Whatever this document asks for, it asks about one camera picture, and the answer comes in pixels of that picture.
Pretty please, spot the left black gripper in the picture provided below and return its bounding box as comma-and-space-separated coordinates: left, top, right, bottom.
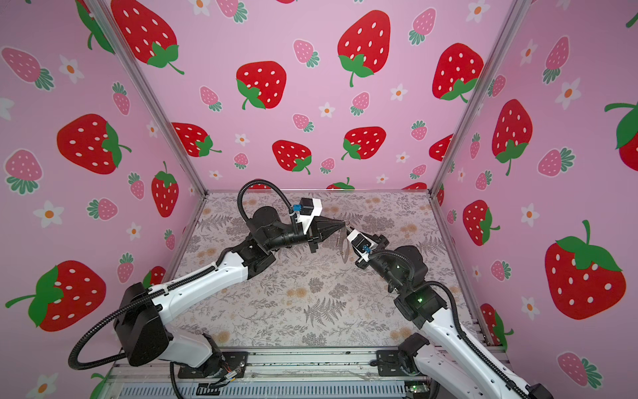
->
263, 217, 342, 256

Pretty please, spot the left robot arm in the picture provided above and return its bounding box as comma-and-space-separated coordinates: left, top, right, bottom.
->
114, 206, 346, 368

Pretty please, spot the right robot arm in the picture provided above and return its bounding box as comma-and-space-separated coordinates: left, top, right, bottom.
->
347, 229, 551, 398

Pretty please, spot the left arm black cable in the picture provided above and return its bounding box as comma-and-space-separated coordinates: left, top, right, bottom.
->
236, 179, 295, 225

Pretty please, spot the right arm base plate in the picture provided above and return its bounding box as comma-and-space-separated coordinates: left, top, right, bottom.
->
370, 349, 445, 377

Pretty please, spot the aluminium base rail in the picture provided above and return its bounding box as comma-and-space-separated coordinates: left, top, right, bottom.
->
99, 347, 458, 398

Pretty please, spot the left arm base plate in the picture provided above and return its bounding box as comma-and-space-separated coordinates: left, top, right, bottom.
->
177, 351, 249, 380

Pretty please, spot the right aluminium corner post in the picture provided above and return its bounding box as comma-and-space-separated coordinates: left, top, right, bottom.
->
430, 0, 532, 199

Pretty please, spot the aluminium corner post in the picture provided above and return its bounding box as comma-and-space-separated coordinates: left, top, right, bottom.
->
430, 0, 532, 199
86, 0, 208, 197

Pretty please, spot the left aluminium corner post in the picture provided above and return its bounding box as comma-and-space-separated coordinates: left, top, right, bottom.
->
86, 0, 208, 197

